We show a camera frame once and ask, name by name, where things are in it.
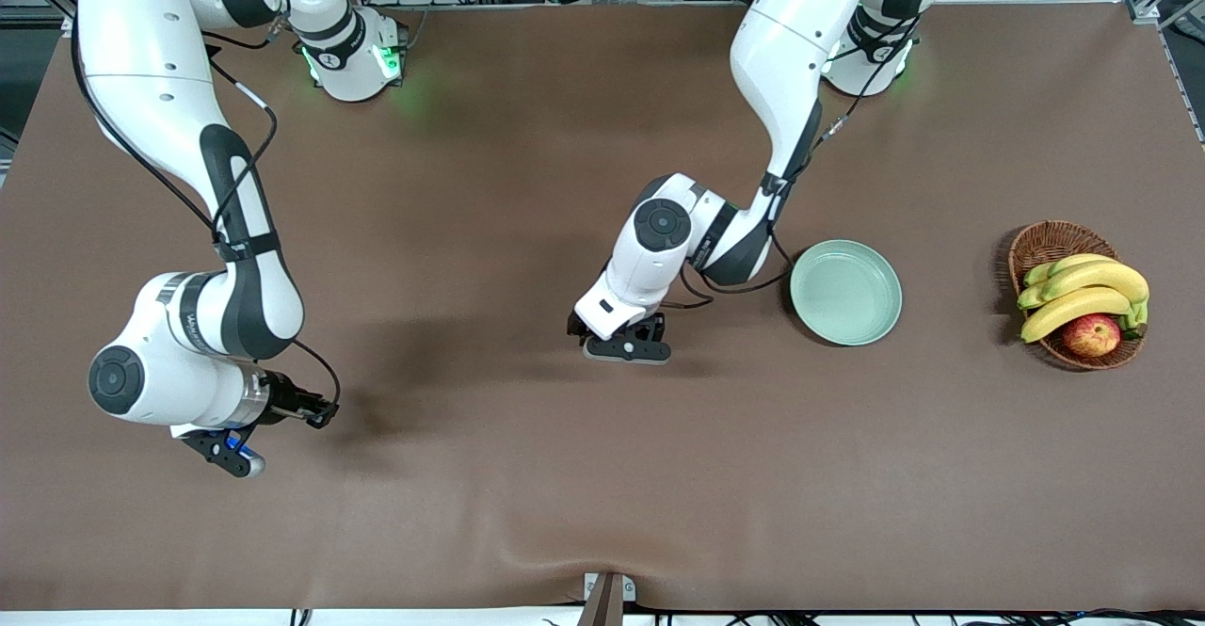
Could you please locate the pale green round plate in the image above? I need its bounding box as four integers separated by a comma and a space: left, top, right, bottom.
789, 239, 904, 347

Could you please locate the brown table cover mat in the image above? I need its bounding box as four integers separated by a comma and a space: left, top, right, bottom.
0, 0, 1205, 613

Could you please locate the brown wicker basket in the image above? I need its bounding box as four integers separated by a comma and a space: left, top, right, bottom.
1007, 220, 1148, 371

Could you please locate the small yellow-green banana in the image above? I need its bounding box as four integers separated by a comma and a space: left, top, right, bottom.
1024, 253, 1117, 288

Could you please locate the plump yellow banana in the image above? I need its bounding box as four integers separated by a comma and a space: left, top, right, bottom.
1020, 287, 1135, 345

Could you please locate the red yellow apple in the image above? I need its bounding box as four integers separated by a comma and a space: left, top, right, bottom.
1061, 313, 1123, 358

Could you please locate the yellow banana bunch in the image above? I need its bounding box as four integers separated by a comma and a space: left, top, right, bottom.
1017, 261, 1150, 312

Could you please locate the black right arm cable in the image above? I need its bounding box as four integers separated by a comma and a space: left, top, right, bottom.
68, 5, 342, 415

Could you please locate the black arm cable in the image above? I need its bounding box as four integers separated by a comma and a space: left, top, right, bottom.
68, 5, 342, 415
659, 5, 933, 312

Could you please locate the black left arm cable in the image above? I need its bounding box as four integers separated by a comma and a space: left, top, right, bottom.
659, 5, 933, 312

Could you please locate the grey metal clamp bracket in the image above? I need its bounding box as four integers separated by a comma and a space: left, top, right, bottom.
576, 572, 637, 626

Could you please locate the long aluminium frame rail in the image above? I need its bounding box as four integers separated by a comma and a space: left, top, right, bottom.
1125, 0, 1205, 147

